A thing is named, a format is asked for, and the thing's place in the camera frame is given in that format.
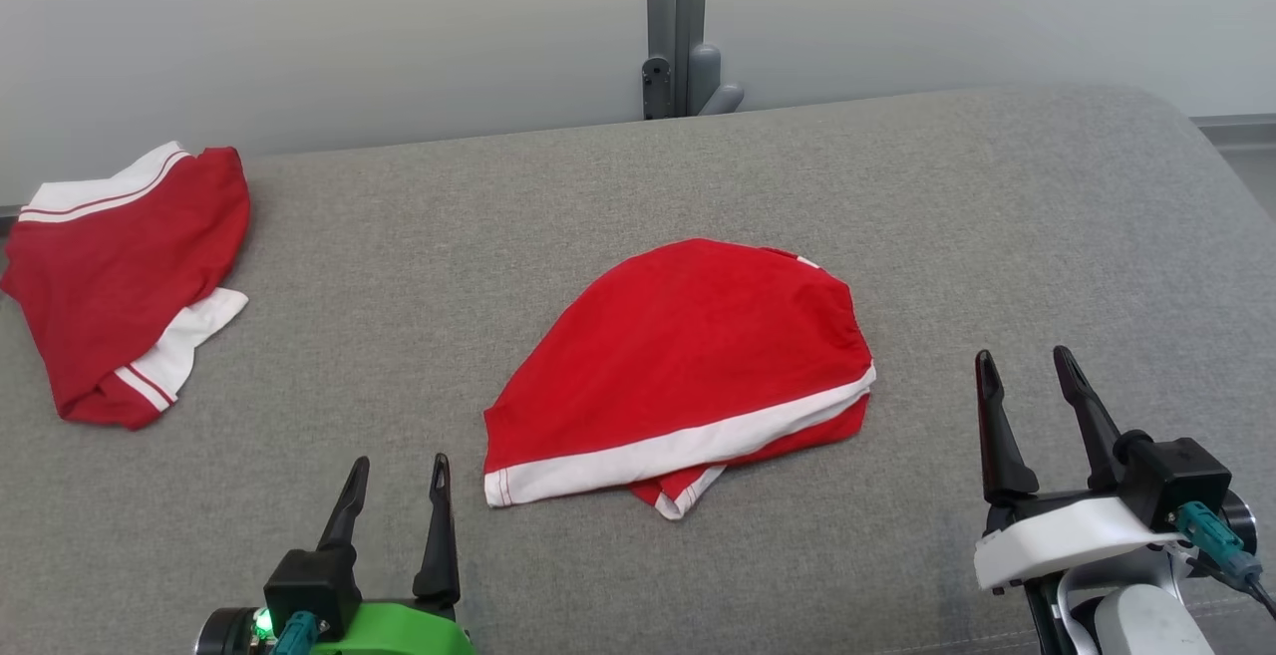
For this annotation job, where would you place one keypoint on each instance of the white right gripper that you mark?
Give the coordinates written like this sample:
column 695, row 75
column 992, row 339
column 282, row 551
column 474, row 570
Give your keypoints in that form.
column 1067, row 535

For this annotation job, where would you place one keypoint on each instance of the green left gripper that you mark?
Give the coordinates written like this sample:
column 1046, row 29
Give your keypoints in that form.
column 399, row 633

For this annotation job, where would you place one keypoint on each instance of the red shorts with white trim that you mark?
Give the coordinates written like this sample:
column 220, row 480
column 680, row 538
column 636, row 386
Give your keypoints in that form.
column 678, row 356

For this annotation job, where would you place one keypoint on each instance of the red jersey with white sleeves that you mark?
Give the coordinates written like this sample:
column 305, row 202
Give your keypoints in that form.
column 110, row 276

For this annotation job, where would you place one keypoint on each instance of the grey skirting board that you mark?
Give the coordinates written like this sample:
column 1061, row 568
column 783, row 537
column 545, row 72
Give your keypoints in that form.
column 1236, row 132
column 8, row 218

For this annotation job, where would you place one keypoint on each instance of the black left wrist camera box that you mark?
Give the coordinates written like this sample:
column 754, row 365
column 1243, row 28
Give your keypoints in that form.
column 314, row 585

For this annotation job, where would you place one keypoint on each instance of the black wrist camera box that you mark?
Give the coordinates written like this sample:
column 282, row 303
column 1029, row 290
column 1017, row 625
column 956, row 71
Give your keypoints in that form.
column 1181, row 481
column 314, row 585

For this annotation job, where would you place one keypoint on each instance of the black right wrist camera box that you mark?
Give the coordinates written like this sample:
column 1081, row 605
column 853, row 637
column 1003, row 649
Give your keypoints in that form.
column 1181, row 481

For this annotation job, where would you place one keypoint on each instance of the grey cylindrical post foot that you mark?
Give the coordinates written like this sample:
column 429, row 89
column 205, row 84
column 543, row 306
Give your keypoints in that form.
column 704, row 72

